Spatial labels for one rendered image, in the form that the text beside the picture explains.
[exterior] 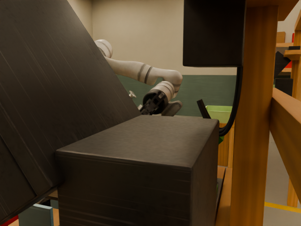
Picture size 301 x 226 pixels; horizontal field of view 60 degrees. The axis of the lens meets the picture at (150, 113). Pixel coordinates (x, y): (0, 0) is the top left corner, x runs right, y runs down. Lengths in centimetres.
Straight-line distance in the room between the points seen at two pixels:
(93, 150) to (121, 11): 892
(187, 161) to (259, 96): 48
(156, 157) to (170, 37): 802
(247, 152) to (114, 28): 867
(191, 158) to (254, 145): 47
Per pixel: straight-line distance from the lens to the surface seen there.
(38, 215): 68
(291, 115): 44
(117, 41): 915
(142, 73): 97
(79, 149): 35
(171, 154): 32
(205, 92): 791
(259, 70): 74
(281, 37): 716
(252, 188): 81
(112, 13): 940
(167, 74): 95
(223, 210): 96
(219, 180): 114
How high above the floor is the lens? 134
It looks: 9 degrees down
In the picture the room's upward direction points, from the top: straight up
